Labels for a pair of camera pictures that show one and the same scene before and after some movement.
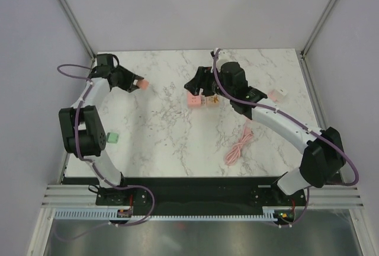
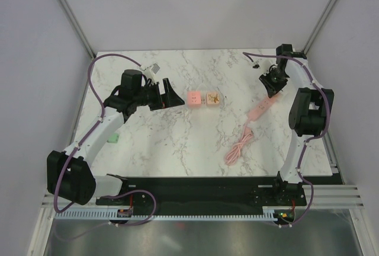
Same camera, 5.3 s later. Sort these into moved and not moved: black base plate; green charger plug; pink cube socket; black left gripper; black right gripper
Moved: black right gripper; black left gripper
Not moved: green charger plug; pink cube socket; black base plate
